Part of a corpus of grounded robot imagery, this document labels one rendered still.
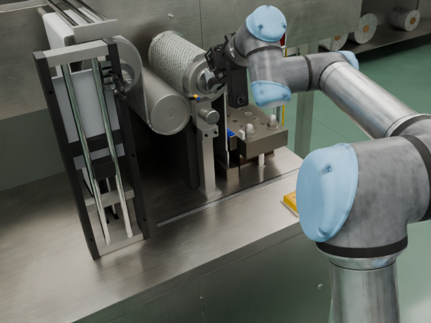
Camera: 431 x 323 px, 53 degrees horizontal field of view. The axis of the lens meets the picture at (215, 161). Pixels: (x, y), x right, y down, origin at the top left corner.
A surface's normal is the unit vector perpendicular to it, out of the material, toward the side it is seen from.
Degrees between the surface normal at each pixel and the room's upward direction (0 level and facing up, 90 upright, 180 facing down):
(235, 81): 82
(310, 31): 90
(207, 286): 90
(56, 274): 0
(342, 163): 19
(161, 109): 90
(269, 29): 50
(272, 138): 90
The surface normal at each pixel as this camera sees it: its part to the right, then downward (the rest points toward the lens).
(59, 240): -0.05, -0.84
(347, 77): -0.46, -0.70
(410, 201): 0.19, 0.37
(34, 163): 0.49, 0.46
